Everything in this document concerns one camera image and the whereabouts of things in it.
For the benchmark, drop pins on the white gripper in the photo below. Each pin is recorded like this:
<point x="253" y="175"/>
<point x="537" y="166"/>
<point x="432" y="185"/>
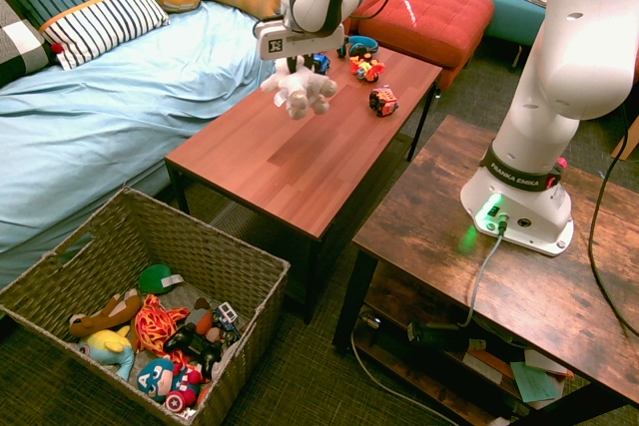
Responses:
<point x="309" y="42"/>

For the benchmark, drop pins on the white stuffed toy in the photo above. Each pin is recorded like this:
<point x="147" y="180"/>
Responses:
<point x="299" y="89"/>

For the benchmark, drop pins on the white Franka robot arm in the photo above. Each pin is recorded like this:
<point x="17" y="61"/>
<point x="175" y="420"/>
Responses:
<point x="564" y="47"/>

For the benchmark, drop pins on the blue toy car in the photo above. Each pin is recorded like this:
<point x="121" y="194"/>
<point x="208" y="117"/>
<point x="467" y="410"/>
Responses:
<point x="322" y="63"/>

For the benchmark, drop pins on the orange red toy vehicle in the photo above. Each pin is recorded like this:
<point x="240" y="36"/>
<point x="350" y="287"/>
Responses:
<point x="368" y="68"/>

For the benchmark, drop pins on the red black toy vehicle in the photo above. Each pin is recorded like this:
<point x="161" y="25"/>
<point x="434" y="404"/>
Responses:
<point x="383" y="101"/>

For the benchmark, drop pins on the woven wicker basket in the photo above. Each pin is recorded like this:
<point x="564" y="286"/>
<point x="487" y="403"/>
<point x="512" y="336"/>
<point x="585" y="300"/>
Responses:
<point x="199" y="246"/>

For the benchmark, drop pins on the blue headphones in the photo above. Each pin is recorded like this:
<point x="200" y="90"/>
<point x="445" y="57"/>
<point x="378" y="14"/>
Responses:
<point x="363" y="50"/>

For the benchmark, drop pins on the reddish wood coffee table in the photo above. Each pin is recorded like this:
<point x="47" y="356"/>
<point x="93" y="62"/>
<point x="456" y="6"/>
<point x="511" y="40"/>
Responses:
<point x="299" y="161"/>

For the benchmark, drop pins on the red tufted ottoman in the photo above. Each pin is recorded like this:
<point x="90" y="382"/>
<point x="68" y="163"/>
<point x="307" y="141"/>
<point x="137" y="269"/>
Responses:
<point x="424" y="17"/>

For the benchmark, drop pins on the white navy striped pillow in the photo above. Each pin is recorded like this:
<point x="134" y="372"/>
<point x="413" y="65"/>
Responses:
<point x="100" y="22"/>

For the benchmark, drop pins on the light blue covered bed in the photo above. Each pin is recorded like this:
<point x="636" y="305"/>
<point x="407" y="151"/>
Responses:
<point x="100" y="122"/>

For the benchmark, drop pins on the teal armchair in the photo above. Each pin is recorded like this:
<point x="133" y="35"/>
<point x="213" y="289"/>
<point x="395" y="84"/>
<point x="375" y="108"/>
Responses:
<point x="504" y="12"/>

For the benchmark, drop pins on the rustic brown side table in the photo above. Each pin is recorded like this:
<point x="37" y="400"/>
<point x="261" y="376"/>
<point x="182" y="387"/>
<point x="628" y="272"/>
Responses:
<point x="439" y="226"/>

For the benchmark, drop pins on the small red pompom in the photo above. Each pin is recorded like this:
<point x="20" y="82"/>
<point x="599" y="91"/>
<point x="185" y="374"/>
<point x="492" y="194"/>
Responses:
<point x="57" y="48"/>

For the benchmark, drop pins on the green plush with tag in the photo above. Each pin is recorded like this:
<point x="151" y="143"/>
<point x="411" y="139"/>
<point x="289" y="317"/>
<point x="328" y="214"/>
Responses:
<point x="152" y="280"/>

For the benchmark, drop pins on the brown plush figure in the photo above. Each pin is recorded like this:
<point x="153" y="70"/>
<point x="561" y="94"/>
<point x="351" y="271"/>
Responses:
<point x="203" y="318"/>

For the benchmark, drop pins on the black white checkered pillow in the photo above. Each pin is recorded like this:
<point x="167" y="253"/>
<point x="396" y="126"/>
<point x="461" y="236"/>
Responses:
<point x="20" y="47"/>

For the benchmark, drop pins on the black game controller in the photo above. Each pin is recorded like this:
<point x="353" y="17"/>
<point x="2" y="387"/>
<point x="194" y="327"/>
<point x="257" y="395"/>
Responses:
<point x="194" y="343"/>

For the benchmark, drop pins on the orange flame-pattern plush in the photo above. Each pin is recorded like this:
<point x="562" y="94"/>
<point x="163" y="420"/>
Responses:
<point x="155" y="326"/>

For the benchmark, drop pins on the black power adapter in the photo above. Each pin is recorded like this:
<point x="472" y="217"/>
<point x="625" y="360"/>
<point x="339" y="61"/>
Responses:
<point x="439" y="335"/>

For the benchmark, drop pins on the brown dog plush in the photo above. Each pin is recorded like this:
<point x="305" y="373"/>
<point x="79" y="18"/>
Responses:
<point x="107" y="316"/>

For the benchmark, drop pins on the wooden chair leg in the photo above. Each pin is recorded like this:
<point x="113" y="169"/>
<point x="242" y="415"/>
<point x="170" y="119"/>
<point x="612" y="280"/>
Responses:
<point x="626" y="141"/>

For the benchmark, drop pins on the yellow and blue plush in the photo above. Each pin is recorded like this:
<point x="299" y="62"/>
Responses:
<point x="107" y="343"/>

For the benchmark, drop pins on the orange fruit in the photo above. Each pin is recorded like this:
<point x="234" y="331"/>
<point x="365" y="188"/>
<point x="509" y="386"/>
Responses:
<point x="202" y="394"/>

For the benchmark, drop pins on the Captain America plush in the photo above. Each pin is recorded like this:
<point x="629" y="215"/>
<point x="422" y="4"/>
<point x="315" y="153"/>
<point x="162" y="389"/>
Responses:
<point x="157" y="378"/>

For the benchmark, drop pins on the stack of papers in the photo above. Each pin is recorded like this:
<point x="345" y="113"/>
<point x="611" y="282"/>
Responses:
<point x="484" y="363"/>

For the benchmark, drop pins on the teal paper note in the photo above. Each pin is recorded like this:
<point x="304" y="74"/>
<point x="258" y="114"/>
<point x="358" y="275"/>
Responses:
<point x="534" y="382"/>

